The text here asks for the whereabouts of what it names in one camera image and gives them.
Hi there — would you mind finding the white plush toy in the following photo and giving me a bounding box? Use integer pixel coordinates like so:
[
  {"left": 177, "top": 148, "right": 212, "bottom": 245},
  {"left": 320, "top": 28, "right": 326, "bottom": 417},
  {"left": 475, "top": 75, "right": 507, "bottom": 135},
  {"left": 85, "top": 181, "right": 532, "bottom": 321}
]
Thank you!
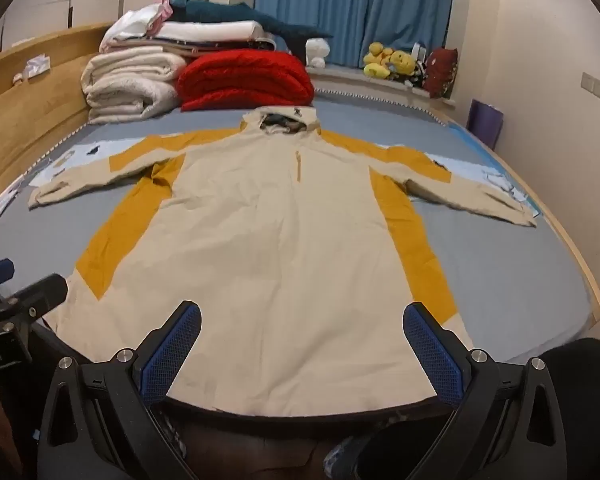
[{"left": 305, "top": 38, "right": 332, "bottom": 68}]

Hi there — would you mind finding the black and white plush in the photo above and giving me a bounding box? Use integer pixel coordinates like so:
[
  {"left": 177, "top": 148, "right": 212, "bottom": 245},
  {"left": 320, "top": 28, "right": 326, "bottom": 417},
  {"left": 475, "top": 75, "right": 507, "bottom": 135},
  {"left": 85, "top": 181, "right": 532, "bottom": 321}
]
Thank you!
[{"left": 405, "top": 60, "right": 428, "bottom": 88}]

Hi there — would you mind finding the beige and mustard hooded jacket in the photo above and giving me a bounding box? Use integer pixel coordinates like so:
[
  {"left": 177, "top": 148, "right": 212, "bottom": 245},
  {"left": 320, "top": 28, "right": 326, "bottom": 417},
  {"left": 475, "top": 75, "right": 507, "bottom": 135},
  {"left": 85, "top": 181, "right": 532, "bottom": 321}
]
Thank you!
[{"left": 27, "top": 106, "right": 538, "bottom": 418}]

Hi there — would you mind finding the white folded quilt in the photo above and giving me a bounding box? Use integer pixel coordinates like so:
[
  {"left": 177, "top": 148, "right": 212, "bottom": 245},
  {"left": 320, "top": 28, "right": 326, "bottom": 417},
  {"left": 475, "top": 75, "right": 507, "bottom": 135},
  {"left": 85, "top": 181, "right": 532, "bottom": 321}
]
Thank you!
[{"left": 152, "top": 20, "right": 276, "bottom": 46}]

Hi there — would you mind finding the bed with grey sheet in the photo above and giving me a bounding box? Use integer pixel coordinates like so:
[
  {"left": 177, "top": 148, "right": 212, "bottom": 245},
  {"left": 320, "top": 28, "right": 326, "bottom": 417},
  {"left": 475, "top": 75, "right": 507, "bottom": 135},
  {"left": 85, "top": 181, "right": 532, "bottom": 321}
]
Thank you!
[{"left": 0, "top": 85, "right": 600, "bottom": 418}]

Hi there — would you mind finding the wooden headboard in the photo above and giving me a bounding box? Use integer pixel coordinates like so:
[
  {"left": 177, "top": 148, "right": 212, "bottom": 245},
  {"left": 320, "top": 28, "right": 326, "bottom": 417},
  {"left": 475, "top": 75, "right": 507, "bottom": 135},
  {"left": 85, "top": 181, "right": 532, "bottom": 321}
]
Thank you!
[{"left": 0, "top": 22, "right": 116, "bottom": 221}]

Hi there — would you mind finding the cream fleece folded blanket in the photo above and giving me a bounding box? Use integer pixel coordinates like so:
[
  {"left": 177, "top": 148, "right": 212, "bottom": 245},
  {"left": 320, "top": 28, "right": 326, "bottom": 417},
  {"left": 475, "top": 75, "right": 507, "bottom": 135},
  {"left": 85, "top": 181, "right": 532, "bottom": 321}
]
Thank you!
[{"left": 81, "top": 46, "right": 187, "bottom": 125}]

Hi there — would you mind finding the white and pink cloth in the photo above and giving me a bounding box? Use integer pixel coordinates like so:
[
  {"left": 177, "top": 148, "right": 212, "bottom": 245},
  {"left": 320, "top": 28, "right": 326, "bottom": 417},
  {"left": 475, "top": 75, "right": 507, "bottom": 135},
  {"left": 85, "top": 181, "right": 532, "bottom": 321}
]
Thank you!
[{"left": 99, "top": 0, "right": 173, "bottom": 53}]

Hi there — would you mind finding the red folded blanket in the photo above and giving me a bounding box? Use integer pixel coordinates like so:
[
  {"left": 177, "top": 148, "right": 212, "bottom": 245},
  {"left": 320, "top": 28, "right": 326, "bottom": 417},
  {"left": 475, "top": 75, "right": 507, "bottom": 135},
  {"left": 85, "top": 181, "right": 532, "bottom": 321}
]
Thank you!
[{"left": 176, "top": 51, "right": 315, "bottom": 112}]

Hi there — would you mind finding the white wardrobe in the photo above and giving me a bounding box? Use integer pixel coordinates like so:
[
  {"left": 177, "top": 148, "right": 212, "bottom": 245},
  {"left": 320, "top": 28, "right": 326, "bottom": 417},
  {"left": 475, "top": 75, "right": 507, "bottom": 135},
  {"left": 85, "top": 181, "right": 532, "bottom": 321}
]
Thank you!
[{"left": 0, "top": 0, "right": 233, "bottom": 56}]

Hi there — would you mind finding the yellow bear plush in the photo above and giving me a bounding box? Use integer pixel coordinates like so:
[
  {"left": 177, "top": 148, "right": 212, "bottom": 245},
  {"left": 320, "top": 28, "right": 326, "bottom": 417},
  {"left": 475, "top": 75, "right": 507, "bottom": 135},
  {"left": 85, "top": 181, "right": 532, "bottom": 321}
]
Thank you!
[{"left": 387, "top": 50, "right": 415, "bottom": 81}]

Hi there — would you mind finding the dark red cushion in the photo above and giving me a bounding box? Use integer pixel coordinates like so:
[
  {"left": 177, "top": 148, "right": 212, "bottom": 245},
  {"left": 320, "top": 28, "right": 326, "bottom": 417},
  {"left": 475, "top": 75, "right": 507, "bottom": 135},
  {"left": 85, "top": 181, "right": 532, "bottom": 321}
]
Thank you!
[{"left": 424, "top": 47, "right": 459, "bottom": 99}]

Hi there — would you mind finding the blue curtain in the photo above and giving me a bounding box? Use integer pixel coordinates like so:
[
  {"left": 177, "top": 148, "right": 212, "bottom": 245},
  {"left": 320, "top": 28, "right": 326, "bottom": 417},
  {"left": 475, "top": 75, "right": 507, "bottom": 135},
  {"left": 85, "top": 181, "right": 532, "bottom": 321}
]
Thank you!
[{"left": 255, "top": 0, "right": 456, "bottom": 68}]

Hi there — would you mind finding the white window ledge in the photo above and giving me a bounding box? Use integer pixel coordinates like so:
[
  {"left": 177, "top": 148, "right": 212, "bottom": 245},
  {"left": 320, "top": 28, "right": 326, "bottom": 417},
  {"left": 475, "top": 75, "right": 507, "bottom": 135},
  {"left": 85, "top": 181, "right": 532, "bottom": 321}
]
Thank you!
[{"left": 310, "top": 62, "right": 453, "bottom": 111}]

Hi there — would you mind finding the teal shark plush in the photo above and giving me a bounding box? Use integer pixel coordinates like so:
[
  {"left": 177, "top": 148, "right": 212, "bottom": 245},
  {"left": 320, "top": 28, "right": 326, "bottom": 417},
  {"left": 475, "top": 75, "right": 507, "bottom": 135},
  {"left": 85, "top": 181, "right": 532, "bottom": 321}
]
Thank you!
[{"left": 167, "top": 0, "right": 333, "bottom": 56}]

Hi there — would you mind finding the yellow duck plush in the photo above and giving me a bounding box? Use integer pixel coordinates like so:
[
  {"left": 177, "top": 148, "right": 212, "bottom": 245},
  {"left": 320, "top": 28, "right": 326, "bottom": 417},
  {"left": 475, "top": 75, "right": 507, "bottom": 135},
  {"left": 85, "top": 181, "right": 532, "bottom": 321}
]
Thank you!
[{"left": 364, "top": 41, "right": 393, "bottom": 79}]

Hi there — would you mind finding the light blue printed bed runner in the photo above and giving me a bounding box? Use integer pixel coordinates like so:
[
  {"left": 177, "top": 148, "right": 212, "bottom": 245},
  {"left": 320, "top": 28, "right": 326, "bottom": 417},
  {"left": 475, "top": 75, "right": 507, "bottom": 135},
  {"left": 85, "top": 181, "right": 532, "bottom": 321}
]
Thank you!
[{"left": 27, "top": 137, "right": 543, "bottom": 221}]

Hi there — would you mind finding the grey shoe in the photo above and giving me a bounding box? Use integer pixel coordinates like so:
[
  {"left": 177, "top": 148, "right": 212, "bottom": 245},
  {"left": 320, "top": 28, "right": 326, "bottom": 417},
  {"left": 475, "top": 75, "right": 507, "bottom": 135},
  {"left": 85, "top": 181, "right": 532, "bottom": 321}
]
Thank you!
[{"left": 325, "top": 437, "right": 366, "bottom": 480}]

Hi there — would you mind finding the white tissue pack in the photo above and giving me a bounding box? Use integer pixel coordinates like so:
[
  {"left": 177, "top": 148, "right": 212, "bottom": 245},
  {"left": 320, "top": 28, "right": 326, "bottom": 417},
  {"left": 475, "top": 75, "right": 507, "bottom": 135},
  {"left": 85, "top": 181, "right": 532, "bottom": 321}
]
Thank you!
[{"left": 22, "top": 55, "right": 53, "bottom": 81}]

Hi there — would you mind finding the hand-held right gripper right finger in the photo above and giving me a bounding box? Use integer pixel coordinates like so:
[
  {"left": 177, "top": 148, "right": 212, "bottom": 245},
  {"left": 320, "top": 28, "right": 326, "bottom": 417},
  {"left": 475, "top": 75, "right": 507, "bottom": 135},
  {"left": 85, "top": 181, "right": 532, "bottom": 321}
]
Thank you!
[{"left": 403, "top": 301, "right": 568, "bottom": 480}]

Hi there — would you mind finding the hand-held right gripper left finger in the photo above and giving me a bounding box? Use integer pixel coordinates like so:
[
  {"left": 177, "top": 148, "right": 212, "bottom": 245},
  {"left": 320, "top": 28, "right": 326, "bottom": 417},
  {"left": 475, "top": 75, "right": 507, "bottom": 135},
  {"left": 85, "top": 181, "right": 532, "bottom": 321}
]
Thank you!
[{"left": 37, "top": 301, "right": 202, "bottom": 480}]

